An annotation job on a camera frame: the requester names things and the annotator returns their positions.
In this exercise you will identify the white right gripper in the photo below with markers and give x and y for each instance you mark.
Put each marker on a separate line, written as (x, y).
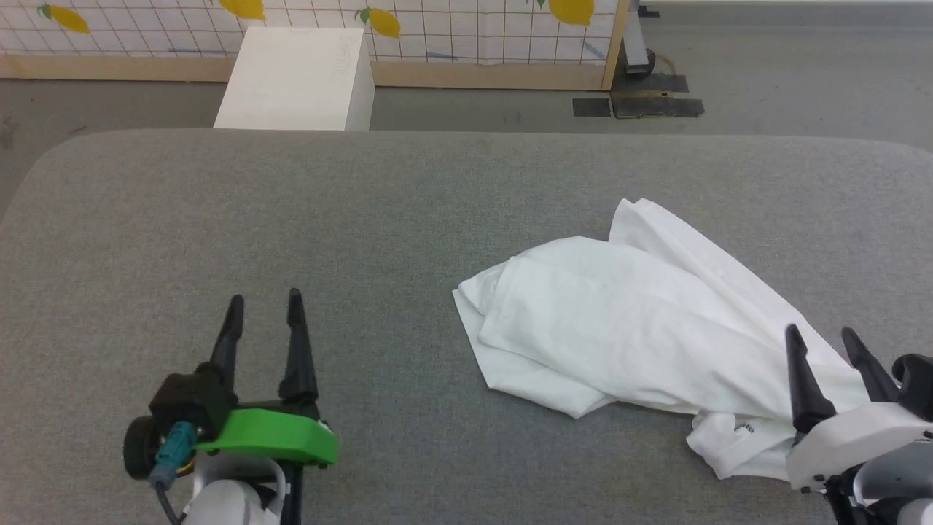
(853, 437)

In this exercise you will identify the grey metal partition stand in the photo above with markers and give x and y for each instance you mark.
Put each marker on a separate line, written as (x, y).
(635, 44)

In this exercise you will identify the white box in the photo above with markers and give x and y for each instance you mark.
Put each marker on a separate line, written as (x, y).
(299, 80)

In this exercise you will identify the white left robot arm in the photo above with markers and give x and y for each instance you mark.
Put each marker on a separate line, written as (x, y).
(229, 503)

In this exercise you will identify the lemon print tile partition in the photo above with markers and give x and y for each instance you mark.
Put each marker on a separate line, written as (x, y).
(466, 29)

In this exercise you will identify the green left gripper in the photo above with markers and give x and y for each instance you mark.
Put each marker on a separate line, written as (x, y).
(277, 434)

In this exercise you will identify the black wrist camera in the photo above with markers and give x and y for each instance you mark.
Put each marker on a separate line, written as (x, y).
(917, 383)
(191, 401)

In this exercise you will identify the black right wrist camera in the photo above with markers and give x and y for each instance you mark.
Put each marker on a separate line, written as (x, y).
(917, 383)

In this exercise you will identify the large black floor mat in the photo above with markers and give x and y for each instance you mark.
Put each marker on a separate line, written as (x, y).
(656, 106)

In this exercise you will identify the white garment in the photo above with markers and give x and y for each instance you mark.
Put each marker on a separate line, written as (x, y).
(619, 328)

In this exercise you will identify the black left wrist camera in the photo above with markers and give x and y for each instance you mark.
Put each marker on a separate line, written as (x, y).
(191, 401)

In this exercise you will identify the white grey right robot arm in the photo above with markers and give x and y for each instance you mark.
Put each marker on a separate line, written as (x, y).
(893, 488)

